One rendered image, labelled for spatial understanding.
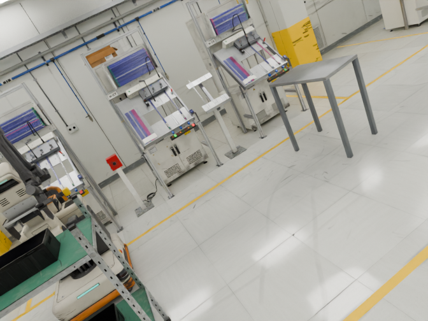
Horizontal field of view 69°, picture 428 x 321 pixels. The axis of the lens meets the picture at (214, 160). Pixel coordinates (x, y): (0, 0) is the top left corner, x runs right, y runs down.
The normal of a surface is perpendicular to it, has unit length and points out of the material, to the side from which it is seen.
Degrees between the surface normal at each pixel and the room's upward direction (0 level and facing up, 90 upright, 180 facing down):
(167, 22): 90
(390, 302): 0
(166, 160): 90
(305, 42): 91
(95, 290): 90
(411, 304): 0
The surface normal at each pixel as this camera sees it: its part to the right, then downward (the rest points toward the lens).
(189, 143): 0.38, 0.21
